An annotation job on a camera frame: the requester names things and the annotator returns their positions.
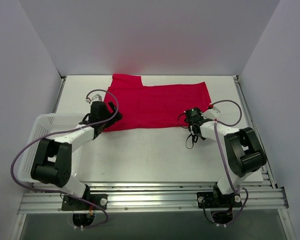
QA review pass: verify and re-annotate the red t-shirt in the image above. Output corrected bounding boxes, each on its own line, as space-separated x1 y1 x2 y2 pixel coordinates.
104 74 212 132

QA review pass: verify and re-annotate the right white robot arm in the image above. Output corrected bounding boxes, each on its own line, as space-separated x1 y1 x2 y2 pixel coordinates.
184 107 267 207

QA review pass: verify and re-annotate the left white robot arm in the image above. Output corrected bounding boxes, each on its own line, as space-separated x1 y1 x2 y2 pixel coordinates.
30 101 123 210

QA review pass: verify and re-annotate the white perforated plastic basket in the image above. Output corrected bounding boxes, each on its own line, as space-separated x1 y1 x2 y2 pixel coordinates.
17 113 85 183

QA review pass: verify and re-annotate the black thin cable loop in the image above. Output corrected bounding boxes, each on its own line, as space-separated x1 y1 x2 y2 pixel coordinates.
177 113 203 150

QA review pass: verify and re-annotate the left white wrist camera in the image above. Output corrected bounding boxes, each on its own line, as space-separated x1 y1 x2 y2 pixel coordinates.
85 94 103 104

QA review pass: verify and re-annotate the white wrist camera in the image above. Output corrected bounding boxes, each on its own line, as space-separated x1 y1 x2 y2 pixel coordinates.
201 106 221 121
85 94 103 104

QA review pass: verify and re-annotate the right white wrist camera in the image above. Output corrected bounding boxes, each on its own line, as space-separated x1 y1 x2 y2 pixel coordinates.
201 106 221 121

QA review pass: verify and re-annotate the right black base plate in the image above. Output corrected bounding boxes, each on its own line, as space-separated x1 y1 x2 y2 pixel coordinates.
196 191 242 209

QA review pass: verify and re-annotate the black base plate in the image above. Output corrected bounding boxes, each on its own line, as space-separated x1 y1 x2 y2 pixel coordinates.
196 191 242 209
61 193 108 211

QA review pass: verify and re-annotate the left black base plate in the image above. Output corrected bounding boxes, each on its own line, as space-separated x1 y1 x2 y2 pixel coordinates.
61 193 108 211

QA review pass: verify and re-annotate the aluminium extrusion rail frame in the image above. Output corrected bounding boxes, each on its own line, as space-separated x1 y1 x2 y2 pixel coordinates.
18 180 288 214

